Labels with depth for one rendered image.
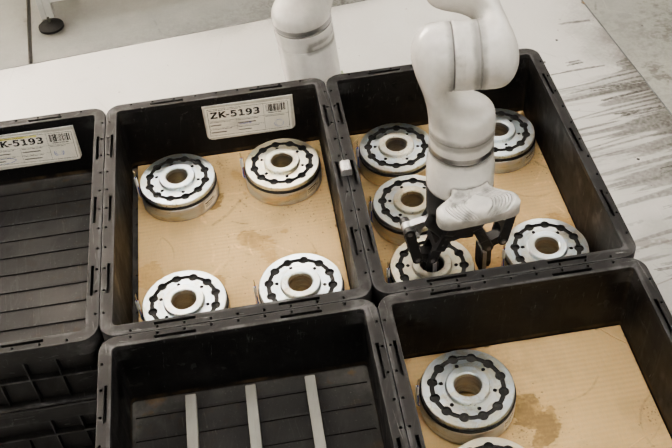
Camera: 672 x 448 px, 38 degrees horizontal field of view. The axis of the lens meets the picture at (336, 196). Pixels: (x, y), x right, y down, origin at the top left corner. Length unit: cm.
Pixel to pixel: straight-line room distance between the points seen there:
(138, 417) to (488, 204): 45
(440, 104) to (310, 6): 56
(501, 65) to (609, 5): 226
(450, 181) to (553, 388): 26
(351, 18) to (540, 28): 35
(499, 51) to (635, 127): 72
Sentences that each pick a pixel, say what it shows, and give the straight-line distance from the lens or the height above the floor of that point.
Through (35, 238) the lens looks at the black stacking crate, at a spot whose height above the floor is 83.
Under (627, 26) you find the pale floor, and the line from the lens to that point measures 313.
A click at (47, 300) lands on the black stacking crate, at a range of 128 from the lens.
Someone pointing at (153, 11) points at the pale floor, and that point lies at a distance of 328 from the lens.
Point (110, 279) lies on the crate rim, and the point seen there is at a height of 93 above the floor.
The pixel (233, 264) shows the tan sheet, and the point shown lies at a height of 83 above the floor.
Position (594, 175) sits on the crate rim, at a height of 93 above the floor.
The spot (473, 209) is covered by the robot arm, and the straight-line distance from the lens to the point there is 104.
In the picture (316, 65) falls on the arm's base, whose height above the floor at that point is 83.
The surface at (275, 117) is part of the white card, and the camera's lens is 137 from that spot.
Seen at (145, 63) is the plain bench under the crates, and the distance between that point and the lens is 184.
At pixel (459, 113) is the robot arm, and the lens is 101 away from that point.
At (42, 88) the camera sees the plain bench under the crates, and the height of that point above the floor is 70.
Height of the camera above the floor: 175
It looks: 44 degrees down
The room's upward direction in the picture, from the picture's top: 5 degrees counter-clockwise
